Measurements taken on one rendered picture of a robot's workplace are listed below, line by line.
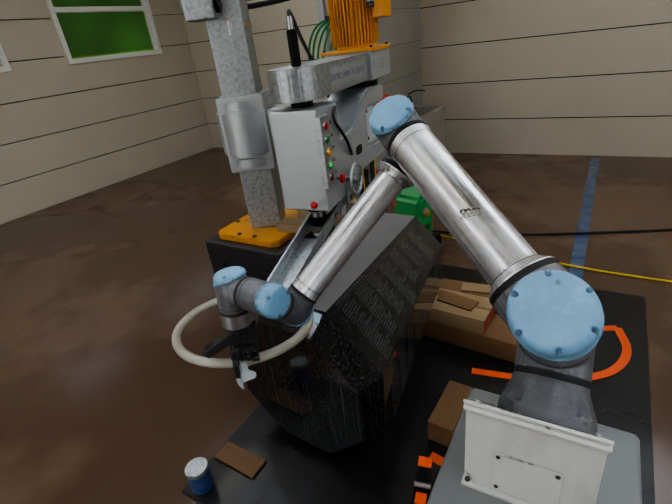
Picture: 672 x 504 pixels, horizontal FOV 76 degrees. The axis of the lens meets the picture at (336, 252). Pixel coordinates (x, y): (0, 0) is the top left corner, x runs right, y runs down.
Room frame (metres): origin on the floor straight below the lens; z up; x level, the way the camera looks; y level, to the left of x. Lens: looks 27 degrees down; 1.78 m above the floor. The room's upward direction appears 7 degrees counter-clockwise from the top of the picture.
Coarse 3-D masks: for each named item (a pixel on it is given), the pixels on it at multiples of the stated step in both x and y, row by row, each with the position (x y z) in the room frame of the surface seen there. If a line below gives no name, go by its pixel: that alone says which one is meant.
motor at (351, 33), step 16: (336, 0) 2.33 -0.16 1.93; (352, 0) 2.32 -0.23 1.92; (368, 0) 2.28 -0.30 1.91; (384, 0) 2.33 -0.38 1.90; (336, 16) 2.35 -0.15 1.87; (352, 16) 2.31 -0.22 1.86; (368, 16) 2.33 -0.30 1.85; (384, 16) 2.36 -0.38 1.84; (336, 32) 2.35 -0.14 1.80; (352, 32) 2.32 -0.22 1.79; (368, 32) 2.31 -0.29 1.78; (352, 48) 2.32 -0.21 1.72; (368, 48) 2.24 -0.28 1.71
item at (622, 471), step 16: (480, 400) 0.84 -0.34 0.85; (496, 400) 0.83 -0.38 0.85; (464, 416) 0.79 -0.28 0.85; (464, 432) 0.75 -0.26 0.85; (608, 432) 0.69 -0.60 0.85; (624, 432) 0.69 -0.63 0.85; (448, 448) 0.71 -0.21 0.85; (464, 448) 0.70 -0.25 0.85; (624, 448) 0.65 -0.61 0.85; (448, 464) 0.66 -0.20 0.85; (464, 464) 0.66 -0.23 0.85; (608, 464) 0.61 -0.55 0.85; (624, 464) 0.61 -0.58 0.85; (640, 464) 0.61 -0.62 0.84; (448, 480) 0.62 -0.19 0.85; (608, 480) 0.58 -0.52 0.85; (624, 480) 0.57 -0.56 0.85; (640, 480) 0.57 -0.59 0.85; (432, 496) 0.59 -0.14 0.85; (448, 496) 0.59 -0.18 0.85; (464, 496) 0.58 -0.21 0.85; (480, 496) 0.58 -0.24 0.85; (608, 496) 0.54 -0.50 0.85; (624, 496) 0.54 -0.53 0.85; (640, 496) 0.54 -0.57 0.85
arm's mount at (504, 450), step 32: (480, 416) 0.60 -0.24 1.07; (512, 416) 0.57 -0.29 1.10; (480, 448) 0.60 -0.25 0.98; (512, 448) 0.56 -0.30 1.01; (544, 448) 0.53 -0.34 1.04; (576, 448) 0.51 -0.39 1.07; (608, 448) 0.48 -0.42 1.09; (480, 480) 0.59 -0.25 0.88; (512, 480) 0.56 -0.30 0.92; (544, 480) 0.53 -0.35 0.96; (576, 480) 0.50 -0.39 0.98
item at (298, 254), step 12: (336, 204) 1.89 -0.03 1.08; (336, 216) 1.84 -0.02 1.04; (300, 228) 1.78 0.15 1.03; (324, 228) 1.74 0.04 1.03; (300, 240) 1.75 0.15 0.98; (312, 240) 1.74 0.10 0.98; (324, 240) 1.72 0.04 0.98; (288, 252) 1.65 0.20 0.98; (300, 252) 1.68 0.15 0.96; (312, 252) 1.61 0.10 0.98; (288, 264) 1.62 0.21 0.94; (300, 264) 1.60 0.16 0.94; (276, 276) 1.54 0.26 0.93; (288, 276) 1.55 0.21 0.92
